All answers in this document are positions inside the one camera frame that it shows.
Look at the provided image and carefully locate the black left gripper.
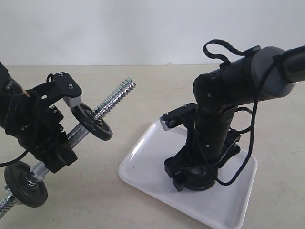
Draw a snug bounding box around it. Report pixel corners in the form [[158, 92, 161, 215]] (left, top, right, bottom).
[[14, 93, 78, 173]]

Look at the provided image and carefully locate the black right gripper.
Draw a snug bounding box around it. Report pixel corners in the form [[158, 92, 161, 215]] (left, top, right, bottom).
[[164, 123, 241, 192]]

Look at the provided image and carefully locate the black weight plate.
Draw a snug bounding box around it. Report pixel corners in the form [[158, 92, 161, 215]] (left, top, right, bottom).
[[185, 166, 218, 191], [4, 161, 48, 208], [70, 103, 113, 141]]

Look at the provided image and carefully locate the chrome threaded dumbbell bar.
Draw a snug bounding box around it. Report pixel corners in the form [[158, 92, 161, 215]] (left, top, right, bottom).
[[0, 78, 136, 217]]

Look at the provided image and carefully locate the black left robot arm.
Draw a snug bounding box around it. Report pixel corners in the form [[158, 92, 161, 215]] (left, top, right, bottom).
[[0, 65, 82, 173]]

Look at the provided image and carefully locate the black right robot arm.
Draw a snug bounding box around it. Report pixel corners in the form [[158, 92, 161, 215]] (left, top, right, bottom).
[[160, 45, 305, 191]]

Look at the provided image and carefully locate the white rectangular plastic tray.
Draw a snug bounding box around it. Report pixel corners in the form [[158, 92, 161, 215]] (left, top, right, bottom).
[[118, 120, 258, 229]]

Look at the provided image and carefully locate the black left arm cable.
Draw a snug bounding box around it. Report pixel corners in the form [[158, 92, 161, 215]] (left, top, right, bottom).
[[0, 147, 29, 167]]

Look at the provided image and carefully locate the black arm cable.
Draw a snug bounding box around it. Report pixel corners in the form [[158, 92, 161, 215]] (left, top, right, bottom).
[[202, 39, 290, 186], [0, 147, 29, 167]]

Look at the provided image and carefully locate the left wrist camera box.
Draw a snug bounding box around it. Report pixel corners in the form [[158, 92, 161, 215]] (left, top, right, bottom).
[[28, 72, 82, 108]]

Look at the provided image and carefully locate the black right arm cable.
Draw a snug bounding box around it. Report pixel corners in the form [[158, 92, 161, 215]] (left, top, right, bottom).
[[202, 39, 290, 186]]

